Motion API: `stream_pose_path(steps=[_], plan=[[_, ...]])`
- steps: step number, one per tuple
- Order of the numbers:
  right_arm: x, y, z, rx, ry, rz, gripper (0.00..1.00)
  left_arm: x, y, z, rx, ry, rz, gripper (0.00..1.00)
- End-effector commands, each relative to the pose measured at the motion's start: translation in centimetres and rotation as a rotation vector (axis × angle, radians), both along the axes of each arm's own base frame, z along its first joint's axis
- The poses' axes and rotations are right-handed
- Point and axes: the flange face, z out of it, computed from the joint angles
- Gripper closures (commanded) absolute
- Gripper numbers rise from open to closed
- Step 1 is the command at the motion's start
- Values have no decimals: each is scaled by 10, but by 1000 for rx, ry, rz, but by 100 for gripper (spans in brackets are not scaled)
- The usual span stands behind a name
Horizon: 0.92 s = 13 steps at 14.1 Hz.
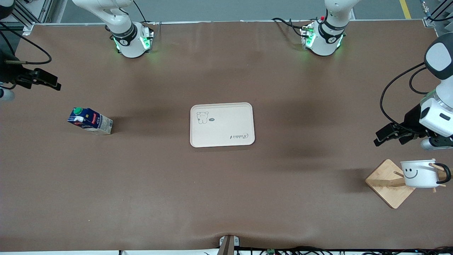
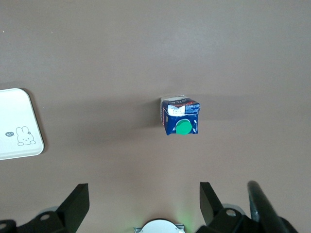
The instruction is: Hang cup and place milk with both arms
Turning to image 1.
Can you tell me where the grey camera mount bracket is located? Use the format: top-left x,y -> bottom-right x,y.
219,235 -> 240,255

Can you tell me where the aluminium frame post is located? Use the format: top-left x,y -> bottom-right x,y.
7,0 -> 53,35
420,0 -> 453,28

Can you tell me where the brown table mat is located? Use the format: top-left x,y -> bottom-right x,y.
0,20 -> 453,253

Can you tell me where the black left base cable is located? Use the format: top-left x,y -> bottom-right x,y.
272,17 -> 312,38

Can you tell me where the blue milk carton green cap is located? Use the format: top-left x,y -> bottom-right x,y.
67,107 -> 114,136

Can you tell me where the wooden mug rack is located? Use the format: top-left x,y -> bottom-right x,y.
365,158 -> 447,209

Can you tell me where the beige plastic tray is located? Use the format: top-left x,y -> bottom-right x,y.
190,102 -> 255,148

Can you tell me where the white smiley mug black handle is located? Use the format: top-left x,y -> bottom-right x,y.
400,159 -> 452,189

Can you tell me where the black base cable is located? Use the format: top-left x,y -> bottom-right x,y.
272,17 -> 312,38
133,0 -> 162,36

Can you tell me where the black right base cable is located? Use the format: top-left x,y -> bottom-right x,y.
133,0 -> 162,36

